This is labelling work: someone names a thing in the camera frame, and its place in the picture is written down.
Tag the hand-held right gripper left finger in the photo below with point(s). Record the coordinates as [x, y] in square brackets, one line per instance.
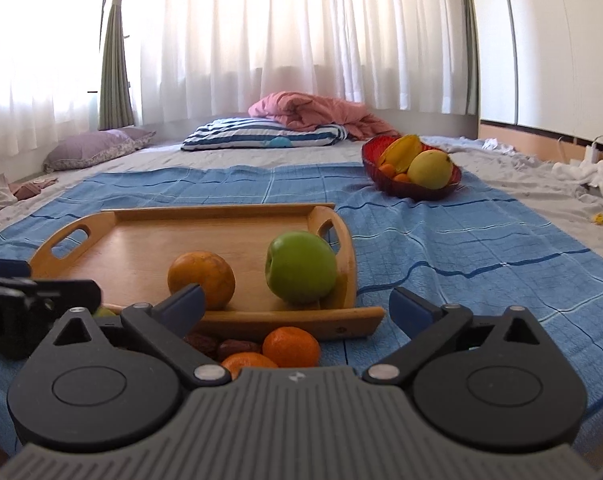
[184, 305]

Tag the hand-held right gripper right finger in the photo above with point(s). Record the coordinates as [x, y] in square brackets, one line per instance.
[411, 310]

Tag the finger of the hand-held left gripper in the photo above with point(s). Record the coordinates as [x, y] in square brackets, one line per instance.
[4, 267]
[56, 292]

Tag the dried red date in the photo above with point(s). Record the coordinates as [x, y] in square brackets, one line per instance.
[236, 349]
[204, 344]

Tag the wooden tray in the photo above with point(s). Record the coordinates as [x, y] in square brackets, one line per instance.
[146, 240]

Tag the small tangerine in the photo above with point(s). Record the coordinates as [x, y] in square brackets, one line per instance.
[246, 362]
[291, 347]

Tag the large orange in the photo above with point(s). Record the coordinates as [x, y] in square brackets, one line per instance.
[201, 272]

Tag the green apple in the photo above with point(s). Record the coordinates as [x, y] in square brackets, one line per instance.
[301, 265]
[105, 313]

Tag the blue checked cloth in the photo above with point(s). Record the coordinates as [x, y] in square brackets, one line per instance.
[456, 240]

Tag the pinkish brown garment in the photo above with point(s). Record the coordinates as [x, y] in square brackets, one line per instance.
[31, 187]

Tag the red glass bowl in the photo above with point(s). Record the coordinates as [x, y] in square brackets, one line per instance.
[406, 187]

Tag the tiny orange kumquat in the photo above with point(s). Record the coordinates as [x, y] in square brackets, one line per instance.
[386, 168]
[401, 178]

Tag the purple floral pillow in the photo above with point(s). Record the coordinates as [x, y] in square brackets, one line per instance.
[96, 147]

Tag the yellow starfruit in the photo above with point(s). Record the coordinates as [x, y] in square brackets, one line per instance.
[401, 155]

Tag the blue white striped pillow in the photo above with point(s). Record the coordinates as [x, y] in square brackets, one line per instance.
[231, 135]

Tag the small white crumpled cloth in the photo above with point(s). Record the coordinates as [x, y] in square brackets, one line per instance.
[499, 145]

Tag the pink blanket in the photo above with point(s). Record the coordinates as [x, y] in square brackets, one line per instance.
[321, 110]

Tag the white clothes pile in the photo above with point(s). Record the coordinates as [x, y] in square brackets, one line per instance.
[596, 172]

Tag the narrow white sheer curtain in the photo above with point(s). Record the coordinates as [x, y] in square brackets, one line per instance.
[36, 35]

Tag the green curtain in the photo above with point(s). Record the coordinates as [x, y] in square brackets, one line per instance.
[115, 60]

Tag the wide white sheer curtain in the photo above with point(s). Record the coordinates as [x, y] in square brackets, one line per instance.
[281, 25]

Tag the white wardrobe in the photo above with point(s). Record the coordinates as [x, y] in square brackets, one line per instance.
[556, 35]

